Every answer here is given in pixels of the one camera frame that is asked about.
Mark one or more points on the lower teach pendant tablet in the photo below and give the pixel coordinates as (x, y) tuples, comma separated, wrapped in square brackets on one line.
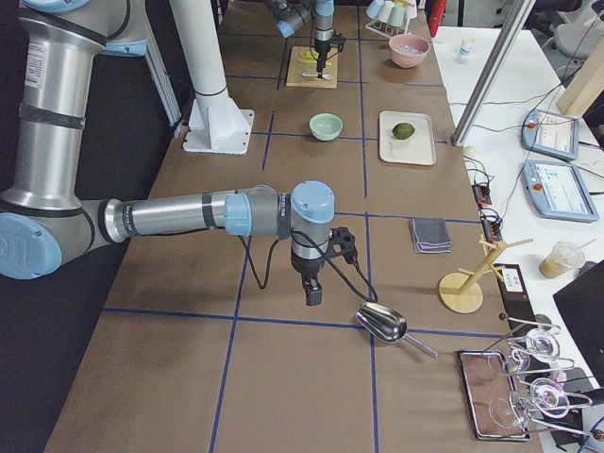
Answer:
[(558, 192)]

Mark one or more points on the aluminium frame post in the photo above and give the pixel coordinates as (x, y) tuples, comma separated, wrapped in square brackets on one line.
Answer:
[(501, 49)]

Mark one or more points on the wooden mug tree stand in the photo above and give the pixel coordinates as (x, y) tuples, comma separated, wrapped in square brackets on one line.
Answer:
[(459, 291)]

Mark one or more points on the metal scoop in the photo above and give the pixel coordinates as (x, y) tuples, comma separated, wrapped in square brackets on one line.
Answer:
[(389, 326)]

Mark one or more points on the wine glass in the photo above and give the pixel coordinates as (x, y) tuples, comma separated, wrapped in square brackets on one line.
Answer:
[(545, 398), (536, 352)]

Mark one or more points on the white cup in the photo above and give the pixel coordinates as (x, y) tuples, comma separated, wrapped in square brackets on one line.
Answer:
[(385, 11)]

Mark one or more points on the light blue cup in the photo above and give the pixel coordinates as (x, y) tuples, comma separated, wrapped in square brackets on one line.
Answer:
[(374, 8)]

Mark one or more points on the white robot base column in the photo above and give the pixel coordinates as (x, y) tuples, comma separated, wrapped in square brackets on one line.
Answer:
[(216, 125)]

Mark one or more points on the iced coffee cup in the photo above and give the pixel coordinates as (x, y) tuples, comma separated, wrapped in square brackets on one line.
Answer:
[(563, 257)]

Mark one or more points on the upper teach pendant tablet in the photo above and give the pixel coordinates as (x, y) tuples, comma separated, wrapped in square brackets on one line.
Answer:
[(551, 134)]

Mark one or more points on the cream rabbit tray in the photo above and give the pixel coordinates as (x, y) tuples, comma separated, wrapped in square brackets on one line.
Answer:
[(418, 149)]

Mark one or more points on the pink cup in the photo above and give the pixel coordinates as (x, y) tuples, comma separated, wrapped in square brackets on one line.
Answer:
[(410, 9)]

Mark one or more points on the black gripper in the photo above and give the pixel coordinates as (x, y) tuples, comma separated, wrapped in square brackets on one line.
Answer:
[(322, 47), (304, 267)]

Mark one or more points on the yellow plastic knife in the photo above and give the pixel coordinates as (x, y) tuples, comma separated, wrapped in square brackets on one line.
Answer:
[(312, 62)]

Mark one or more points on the teach pendant tablet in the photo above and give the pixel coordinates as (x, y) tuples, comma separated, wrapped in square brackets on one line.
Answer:
[(558, 192), (551, 134)]

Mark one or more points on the grey folded cloth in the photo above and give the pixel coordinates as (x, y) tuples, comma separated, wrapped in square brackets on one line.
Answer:
[(430, 236)]

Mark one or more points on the red object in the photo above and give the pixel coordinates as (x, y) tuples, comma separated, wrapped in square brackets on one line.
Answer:
[(435, 11)]

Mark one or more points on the black power strip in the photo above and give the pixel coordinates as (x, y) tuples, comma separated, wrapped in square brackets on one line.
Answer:
[(482, 194)]

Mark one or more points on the paper cup on desk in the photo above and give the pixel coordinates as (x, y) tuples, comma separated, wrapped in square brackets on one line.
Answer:
[(465, 49)]

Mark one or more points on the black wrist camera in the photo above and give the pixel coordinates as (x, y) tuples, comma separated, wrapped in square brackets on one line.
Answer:
[(338, 42)]

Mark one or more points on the green avocado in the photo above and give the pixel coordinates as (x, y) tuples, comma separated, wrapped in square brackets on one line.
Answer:
[(403, 131)]

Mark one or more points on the black framed tray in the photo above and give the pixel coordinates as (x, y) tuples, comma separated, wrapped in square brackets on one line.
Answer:
[(484, 381)]

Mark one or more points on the bamboo cutting board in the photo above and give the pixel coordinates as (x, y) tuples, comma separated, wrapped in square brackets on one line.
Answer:
[(295, 68)]

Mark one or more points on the mint green cup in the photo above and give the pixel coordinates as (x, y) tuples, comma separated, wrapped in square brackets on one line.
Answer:
[(397, 15)]

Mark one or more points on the green bowl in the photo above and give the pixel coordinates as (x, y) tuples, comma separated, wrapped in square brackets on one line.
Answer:
[(325, 127)]

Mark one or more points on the white plastic spoon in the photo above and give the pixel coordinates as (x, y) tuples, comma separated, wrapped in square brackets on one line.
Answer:
[(313, 74)]

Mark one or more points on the pink bowl with ice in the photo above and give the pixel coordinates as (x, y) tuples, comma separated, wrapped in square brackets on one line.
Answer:
[(407, 50)]

